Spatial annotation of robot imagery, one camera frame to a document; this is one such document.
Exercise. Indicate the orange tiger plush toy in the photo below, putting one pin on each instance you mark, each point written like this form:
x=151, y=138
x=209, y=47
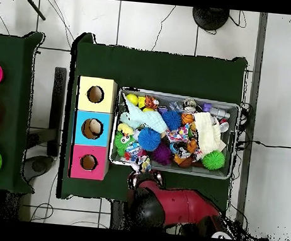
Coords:
x=150, y=102

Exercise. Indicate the black pole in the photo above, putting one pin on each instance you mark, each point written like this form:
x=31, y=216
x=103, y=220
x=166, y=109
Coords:
x=34, y=7

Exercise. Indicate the light blue waffle cloth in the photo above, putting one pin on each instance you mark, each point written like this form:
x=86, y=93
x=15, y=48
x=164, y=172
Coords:
x=150, y=121

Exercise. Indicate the green spiky rubber ball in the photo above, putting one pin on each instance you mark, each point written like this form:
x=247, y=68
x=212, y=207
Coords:
x=212, y=160

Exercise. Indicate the yellow smooth ball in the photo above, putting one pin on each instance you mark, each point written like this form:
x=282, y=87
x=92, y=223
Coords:
x=132, y=99

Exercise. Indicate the black round stand base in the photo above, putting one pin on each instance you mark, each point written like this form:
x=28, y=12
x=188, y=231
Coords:
x=210, y=18

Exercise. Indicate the wooden box with three holes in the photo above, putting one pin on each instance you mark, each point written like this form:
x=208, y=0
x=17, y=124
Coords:
x=106, y=104

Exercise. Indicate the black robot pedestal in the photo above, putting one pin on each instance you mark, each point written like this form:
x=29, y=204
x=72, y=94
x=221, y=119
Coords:
x=118, y=215

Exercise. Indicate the shallow clear mesh bin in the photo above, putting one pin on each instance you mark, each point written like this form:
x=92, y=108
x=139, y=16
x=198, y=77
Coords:
x=172, y=97

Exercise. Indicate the blue spiky rubber ball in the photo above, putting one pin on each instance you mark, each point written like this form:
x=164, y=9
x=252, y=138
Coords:
x=172, y=120
x=149, y=139

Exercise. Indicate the purple knobbly ball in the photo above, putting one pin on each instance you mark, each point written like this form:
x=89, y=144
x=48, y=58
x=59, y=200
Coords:
x=162, y=154

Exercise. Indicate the black upright panel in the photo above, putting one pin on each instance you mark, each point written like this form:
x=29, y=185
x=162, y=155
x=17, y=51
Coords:
x=57, y=110

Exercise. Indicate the dark green table cloth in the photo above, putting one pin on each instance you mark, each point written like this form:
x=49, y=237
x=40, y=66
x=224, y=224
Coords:
x=17, y=51
x=152, y=70

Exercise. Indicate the grey stand base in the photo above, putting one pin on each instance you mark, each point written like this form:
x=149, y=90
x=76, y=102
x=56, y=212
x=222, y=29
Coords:
x=37, y=166

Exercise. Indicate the green spiky monster toy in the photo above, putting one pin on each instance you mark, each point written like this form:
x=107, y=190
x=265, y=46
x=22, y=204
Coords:
x=120, y=145

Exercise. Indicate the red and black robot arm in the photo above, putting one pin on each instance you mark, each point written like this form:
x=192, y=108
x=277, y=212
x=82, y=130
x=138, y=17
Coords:
x=186, y=207

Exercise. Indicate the cream waffle cloth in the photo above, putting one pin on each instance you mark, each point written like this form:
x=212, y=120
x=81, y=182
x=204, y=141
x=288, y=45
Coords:
x=207, y=131

